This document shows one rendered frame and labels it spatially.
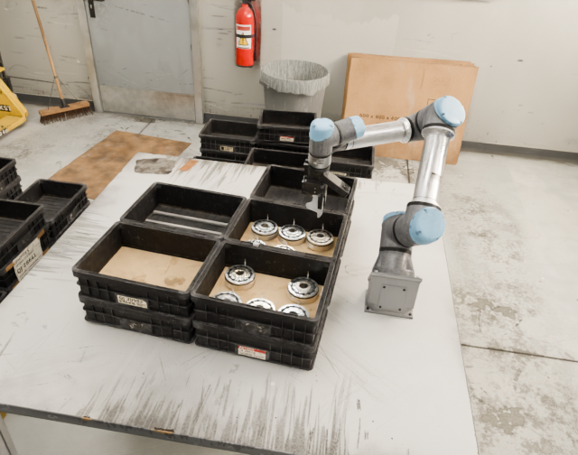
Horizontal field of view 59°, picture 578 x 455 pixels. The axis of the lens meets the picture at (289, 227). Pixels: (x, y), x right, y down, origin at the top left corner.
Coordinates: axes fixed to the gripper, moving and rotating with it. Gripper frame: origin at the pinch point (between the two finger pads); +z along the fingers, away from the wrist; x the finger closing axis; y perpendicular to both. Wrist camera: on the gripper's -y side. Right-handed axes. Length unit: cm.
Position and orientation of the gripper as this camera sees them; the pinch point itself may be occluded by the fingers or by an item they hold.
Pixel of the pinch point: (321, 209)
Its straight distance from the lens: 184.0
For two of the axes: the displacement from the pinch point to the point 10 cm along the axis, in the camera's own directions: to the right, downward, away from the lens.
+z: -0.1, 7.4, 6.7
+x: -2.4, 6.5, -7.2
